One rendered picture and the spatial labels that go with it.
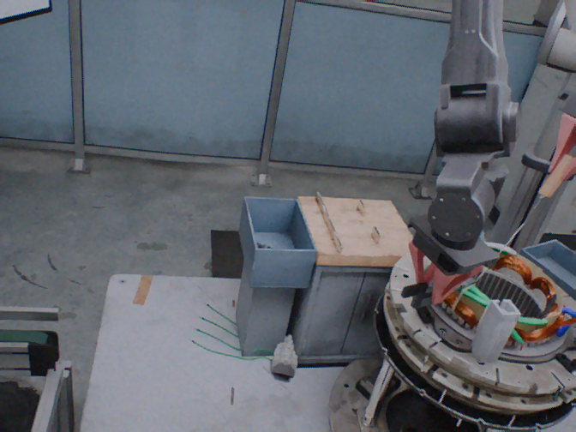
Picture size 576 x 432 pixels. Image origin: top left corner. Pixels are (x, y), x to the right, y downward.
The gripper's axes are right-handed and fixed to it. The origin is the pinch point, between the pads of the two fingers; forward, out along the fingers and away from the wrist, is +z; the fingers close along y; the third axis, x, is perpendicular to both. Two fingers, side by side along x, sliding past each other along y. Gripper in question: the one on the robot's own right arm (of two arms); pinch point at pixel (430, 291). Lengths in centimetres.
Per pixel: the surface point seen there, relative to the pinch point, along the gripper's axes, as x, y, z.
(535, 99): 216, -140, 49
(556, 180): 15.9, 0.1, -15.1
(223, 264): 44, -140, 120
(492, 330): 5.2, 7.4, 1.9
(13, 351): -48, -48, 44
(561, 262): 50, -9, 15
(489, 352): 5.9, 8.2, 5.7
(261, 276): -9.5, -26.5, 17.3
